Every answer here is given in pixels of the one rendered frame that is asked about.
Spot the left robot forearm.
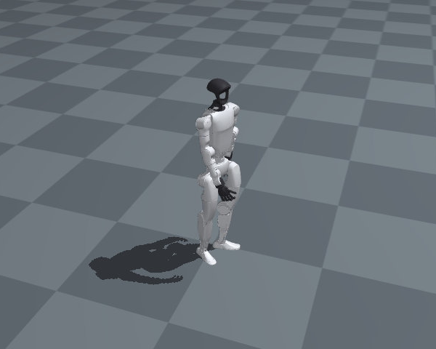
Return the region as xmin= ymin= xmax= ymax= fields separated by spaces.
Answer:
xmin=225 ymin=138 xmax=236 ymax=157

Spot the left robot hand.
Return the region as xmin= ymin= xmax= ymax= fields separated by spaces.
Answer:
xmin=223 ymin=152 xmax=233 ymax=177

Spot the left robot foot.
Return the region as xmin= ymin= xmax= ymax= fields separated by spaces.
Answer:
xmin=212 ymin=240 xmax=241 ymax=250

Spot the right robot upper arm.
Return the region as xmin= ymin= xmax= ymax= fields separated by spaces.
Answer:
xmin=195 ymin=114 xmax=215 ymax=157

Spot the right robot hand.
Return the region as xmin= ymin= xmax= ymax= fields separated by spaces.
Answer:
xmin=216 ymin=177 xmax=236 ymax=201

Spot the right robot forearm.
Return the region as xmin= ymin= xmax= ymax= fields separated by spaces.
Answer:
xmin=202 ymin=150 xmax=221 ymax=186

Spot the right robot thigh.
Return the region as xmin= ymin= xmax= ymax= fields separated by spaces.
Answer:
xmin=197 ymin=169 xmax=218 ymax=224

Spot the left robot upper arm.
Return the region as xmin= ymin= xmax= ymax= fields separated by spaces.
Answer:
xmin=227 ymin=103 xmax=240 ymax=139

